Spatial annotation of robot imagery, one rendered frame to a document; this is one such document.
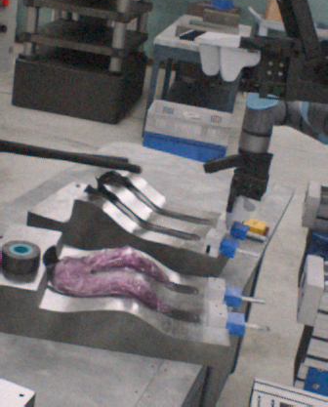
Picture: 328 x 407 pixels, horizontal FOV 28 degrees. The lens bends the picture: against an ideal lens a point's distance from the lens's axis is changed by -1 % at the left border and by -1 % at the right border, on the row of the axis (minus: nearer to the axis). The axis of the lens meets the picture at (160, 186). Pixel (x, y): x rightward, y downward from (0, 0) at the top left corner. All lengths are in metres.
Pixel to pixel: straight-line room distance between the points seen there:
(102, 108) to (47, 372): 4.35
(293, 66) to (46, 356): 0.72
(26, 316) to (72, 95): 4.30
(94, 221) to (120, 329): 0.41
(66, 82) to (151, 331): 4.35
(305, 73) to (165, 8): 7.04
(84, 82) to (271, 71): 4.62
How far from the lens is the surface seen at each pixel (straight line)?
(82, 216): 1.63
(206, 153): 4.72
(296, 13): 0.91
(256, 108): 1.56
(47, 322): 1.31
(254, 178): 1.62
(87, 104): 5.51
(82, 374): 1.26
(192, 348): 1.31
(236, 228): 1.68
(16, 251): 1.36
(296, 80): 0.90
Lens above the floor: 1.58
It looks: 21 degrees down
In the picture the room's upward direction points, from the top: 10 degrees clockwise
